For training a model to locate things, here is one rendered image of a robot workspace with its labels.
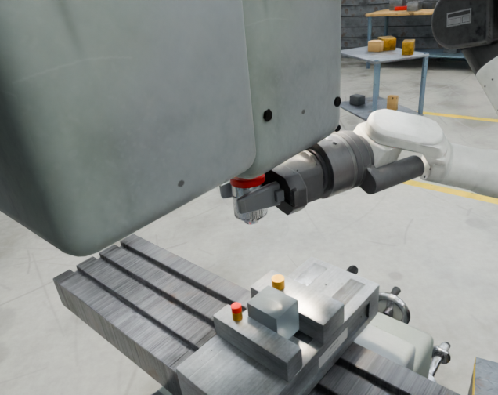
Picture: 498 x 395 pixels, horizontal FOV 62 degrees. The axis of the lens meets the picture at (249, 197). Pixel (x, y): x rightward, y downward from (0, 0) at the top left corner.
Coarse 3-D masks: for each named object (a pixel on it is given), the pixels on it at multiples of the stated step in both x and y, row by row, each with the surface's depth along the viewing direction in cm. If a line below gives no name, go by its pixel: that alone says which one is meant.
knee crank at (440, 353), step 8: (440, 344) 121; (448, 344) 122; (432, 352) 118; (440, 352) 116; (448, 352) 116; (432, 360) 116; (440, 360) 116; (448, 360) 116; (432, 368) 113; (432, 376) 109
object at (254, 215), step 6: (258, 186) 54; (234, 192) 55; (240, 192) 54; (246, 192) 54; (234, 198) 56; (234, 204) 56; (234, 210) 57; (258, 210) 56; (264, 210) 56; (240, 216) 56; (246, 216) 56; (252, 216) 56; (258, 216) 56; (264, 216) 57
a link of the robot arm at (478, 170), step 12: (456, 144) 63; (456, 156) 61; (468, 156) 61; (480, 156) 61; (492, 156) 61; (456, 168) 61; (468, 168) 61; (480, 168) 61; (492, 168) 61; (444, 180) 63; (456, 180) 62; (468, 180) 62; (480, 180) 62; (492, 180) 61; (480, 192) 63; (492, 192) 62
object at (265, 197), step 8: (272, 184) 54; (256, 192) 53; (264, 192) 54; (272, 192) 54; (280, 192) 54; (240, 200) 53; (248, 200) 53; (256, 200) 54; (264, 200) 54; (272, 200) 55; (280, 200) 55; (240, 208) 53; (248, 208) 53; (256, 208) 54
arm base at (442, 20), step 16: (448, 0) 69; (464, 0) 66; (480, 0) 64; (496, 0) 63; (432, 16) 72; (448, 16) 70; (464, 16) 67; (480, 16) 65; (496, 16) 64; (432, 32) 73; (448, 32) 70; (464, 32) 68; (480, 32) 65; (496, 32) 65; (448, 48) 71
